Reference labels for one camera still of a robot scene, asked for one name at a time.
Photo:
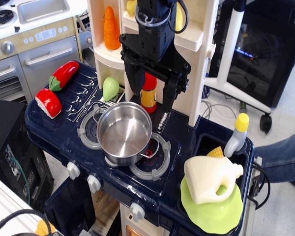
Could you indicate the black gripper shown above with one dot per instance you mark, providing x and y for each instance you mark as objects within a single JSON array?
[{"x": 153, "y": 50}]

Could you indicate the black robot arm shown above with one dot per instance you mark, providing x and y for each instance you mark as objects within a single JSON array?
[{"x": 152, "y": 13}]

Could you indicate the stainless steel pot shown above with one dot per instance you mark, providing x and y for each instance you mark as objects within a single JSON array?
[{"x": 123, "y": 133}]

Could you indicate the red white sushi piece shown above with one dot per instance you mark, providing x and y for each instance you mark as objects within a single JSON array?
[{"x": 48, "y": 102}]

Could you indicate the red yellow toy bottle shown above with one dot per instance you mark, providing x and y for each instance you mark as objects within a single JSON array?
[{"x": 148, "y": 93}]

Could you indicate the green toy pear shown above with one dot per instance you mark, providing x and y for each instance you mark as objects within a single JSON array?
[{"x": 110, "y": 88}]

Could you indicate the orange toy carrot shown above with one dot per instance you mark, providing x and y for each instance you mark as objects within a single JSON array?
[{"x": 111, "y": 30}]

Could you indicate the white rolling stand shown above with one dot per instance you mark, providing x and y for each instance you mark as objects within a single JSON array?
[{"x": 220, "y": 82}]

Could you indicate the yellow toy banana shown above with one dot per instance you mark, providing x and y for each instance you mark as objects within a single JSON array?
[{"x": 179, "y": 17}]

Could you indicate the yellow toy on shelf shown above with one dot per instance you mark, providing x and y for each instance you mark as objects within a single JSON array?
[{"x": 131, "y": 6}]

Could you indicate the red toy eggplant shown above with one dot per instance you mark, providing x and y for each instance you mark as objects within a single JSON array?
[{"x": 62, "y": 75}]

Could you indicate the yellow toy corn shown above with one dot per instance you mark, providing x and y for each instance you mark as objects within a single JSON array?
[{"x": 216, "y": 152}]

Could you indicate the grey faucet with yellow cap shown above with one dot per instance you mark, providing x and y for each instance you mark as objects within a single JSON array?
[{"x": 236, "y": 141}]

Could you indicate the cream toy milk jug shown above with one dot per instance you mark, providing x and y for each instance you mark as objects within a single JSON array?
[{"x": 211, "y": 179}]

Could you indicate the middle grey stove knob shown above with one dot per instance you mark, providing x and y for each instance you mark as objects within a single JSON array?
[{"x": 93, "y": 183}]

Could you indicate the grey stove knob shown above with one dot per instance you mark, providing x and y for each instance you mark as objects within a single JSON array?
[
  {"x": 73, "y": 170},
  {"x": 93, "y": 183},
  {"x": 137, "y": 212}
]

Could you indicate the left grey stove knob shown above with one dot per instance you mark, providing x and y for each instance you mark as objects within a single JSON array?
[{"x": 73, "y": 170}]

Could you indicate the black cabinet with glass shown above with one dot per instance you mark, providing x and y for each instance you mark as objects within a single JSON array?
[{"x": 265, "y": 51}]

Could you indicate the navy toy kitchen stove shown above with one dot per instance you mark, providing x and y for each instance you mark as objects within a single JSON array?
[{"x": 159, "y": 199}]

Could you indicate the right grey stove knob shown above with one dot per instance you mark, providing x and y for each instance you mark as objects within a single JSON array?
[{"x": 137, "y": 212}]

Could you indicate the wooden grey toy kitchen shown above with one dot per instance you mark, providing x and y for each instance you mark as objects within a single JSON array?
[{"x": 36, "y": 37}]

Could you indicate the lime green plate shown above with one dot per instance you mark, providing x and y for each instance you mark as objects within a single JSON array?
[{"x": 213, "y": 218}]

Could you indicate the blue jeans leg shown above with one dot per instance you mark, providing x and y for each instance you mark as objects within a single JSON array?
[{"x": 278, "y": 160}]

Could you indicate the black computer case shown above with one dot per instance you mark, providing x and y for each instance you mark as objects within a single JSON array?
[{"x": 23, "y": 166}]

